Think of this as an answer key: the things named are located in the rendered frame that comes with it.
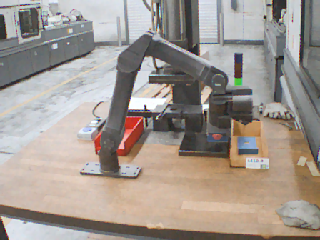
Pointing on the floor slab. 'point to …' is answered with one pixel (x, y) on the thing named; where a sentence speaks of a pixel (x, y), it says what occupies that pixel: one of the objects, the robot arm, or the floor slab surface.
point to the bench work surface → (158, 188)
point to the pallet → (171, 93)
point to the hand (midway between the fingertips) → (217, 136)
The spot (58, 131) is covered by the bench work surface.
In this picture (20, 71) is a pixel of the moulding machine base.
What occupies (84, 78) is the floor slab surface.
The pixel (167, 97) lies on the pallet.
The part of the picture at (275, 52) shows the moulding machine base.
